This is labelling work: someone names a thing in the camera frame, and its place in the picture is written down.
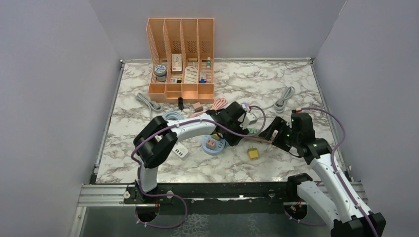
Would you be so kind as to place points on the pink plug adapter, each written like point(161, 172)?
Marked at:
point(197, 107)
point(211, 144)

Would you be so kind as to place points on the green plug adapter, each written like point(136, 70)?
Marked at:
point(252, 130)

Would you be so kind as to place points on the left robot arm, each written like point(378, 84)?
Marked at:
point(155, 142)

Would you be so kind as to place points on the round blue power strip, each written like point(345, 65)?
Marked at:
point(219, 148)

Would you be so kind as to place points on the pink power strip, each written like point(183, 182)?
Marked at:
point(255, 137)

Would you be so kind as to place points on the orange file organizer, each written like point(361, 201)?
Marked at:
point(182, 51)

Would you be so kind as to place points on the yellow plug adapter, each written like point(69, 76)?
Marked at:
point(253, 153)
point(216, 136)

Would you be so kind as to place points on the black cylinder object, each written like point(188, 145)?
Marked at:
point(180, 103)

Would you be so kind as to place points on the red white box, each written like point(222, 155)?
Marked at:
point(177, 66)

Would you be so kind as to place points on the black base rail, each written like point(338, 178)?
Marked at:
point(217, 198)

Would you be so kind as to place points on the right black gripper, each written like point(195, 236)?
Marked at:
point(280, 125)

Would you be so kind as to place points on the small bottle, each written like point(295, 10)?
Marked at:
point(208, 66)

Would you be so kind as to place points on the white blister pack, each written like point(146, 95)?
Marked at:
point(191, 74)

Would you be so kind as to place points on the pink plug adapter back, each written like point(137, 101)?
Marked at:
point(197, 107)

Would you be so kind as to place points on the round blue patterned tin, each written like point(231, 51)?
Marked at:
point(160, 72)

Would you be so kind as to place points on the white power strip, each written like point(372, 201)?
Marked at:
point(180, 150)

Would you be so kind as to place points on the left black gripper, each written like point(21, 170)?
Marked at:
point(232, 140)

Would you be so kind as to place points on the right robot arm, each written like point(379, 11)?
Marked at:
point(342, 209)

